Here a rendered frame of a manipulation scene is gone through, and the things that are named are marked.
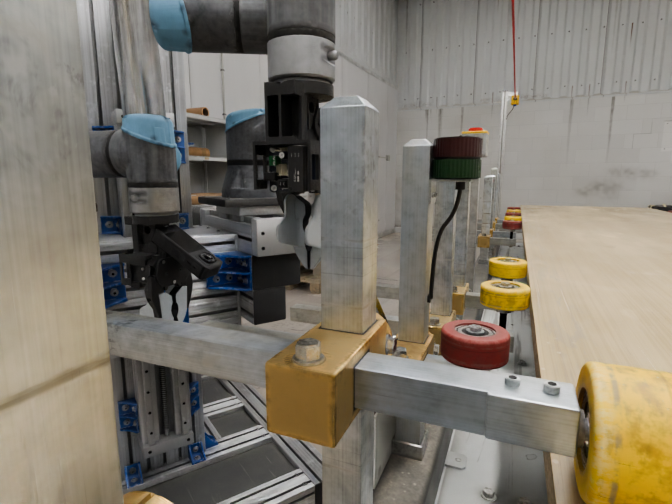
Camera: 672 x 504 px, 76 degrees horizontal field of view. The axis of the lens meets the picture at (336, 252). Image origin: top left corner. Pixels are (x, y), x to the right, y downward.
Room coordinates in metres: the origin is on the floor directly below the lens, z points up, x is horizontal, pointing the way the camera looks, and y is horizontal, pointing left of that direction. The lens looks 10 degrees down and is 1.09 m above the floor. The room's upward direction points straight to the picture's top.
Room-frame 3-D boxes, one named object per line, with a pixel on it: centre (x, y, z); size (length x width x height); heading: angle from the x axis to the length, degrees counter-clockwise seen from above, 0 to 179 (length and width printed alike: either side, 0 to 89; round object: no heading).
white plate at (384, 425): (0.60, -0.10, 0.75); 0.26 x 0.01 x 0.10; 157
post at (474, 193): (1.27, -0.40, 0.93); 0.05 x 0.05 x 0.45; 67
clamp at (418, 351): (0.54, -0.10, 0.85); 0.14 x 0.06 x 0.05; 157
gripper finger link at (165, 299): (0.68, 0.30, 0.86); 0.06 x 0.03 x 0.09; 66
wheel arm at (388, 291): (1.02, -0.21, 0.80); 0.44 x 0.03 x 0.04; 67
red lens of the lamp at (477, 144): (0.55, -0.15, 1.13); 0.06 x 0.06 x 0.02
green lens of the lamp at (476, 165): (0.55, -0.15, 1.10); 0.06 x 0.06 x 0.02
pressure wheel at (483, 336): (0.50, -0.17, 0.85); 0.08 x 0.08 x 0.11
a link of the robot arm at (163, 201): (0.69, 0.29, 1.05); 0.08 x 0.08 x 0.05
